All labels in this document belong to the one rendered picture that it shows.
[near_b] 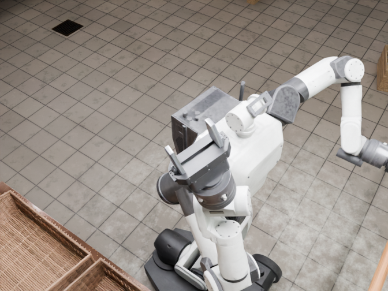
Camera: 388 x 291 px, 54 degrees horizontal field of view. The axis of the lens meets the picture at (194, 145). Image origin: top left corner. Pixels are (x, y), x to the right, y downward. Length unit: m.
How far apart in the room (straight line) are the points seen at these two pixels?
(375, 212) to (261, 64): 1.73
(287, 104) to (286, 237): 1.45
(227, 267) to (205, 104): 0.52
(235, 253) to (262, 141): 0.37
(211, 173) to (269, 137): 0.48
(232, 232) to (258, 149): 0.32
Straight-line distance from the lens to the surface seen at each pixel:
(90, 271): 1.67
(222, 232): 0.89
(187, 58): 3.78
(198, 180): 0.69
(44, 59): 4.04
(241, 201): 0.81
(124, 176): 2.81
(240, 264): 0.94
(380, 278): 1.20
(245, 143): 1.10
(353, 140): 1.44
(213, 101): 1.22
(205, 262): 1.03
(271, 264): 2.25
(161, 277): 2.22
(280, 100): 1.24
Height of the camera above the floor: 2.22
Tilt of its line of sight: 49 degrees down
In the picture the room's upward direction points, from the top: straight up
